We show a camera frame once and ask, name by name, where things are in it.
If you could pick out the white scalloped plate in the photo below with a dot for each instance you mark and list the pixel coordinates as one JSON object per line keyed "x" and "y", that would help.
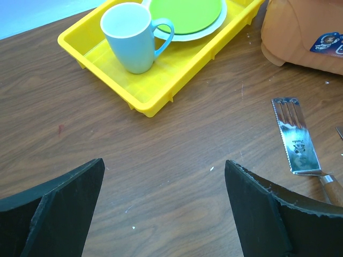
{"x": 193, "y": 36}

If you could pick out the yellow plastic tray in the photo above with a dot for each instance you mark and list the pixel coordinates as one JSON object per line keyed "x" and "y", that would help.
{"x": 150, "y": 91}

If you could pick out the slotted spatula wooden handle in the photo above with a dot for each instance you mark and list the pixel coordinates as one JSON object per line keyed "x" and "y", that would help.
{"x": 299, "y": 148}

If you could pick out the lime green plate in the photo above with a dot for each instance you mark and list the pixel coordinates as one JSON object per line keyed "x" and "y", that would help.
{"x": 187, "y": 16}

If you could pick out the light blue mug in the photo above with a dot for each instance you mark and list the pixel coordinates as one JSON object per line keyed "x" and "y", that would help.
{"x": 129, "y": 30}

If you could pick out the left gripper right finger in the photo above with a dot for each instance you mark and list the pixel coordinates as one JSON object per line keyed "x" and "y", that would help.
{"x": 274, "y": 221}

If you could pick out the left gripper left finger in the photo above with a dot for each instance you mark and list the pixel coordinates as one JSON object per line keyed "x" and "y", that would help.
{"x": 53, "y": 218}

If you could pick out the orange plastic dish bin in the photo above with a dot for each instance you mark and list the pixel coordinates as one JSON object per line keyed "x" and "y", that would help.
{"x": 305, "y": 33}

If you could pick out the solid spatula wooden handle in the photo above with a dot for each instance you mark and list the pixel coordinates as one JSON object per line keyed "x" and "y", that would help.
{"x": 340, "y": 131}

